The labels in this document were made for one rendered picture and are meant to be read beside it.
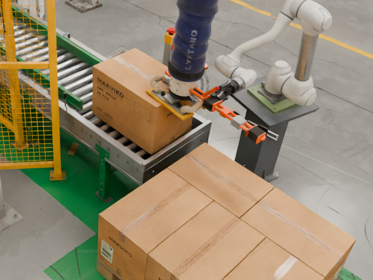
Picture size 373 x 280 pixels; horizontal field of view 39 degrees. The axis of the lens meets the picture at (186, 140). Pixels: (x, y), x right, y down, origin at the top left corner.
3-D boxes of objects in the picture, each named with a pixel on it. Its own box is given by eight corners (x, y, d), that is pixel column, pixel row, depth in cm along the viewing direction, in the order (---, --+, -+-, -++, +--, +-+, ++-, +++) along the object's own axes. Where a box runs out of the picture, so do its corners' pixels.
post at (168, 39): (153, 137, 458) (164, 33, 394) (159, 134, 462) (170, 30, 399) (159, 141, 455) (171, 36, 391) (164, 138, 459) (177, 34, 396)
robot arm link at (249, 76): (243, 94, 343) (227, 83, 348) (256, 85, 353) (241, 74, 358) (248, 80, 336) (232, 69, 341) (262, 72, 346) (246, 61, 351)
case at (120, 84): (91, 113, 384) (92, 65, 358) (131, 93, 409) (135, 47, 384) (151, 155, 357) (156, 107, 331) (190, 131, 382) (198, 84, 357)
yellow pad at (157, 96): (146, 93, 340) (146, 86, 337) (157, 88, 347) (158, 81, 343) (182, 120, 324) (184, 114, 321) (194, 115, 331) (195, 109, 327)
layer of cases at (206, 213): (97, 256, 338) (98, 214, 312) (197, 182, 401) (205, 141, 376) (248, 388, 285) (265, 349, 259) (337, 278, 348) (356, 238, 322)
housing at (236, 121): (229, 124, 312) (231, 118, 310) (237, 120, 317) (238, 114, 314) (238, 130, 309) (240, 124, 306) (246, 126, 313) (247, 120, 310)
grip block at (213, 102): (201, 105, 322) (202, 98, 318) (211, 100, 328) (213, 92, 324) (211, 113, 318) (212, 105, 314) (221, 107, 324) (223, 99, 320)
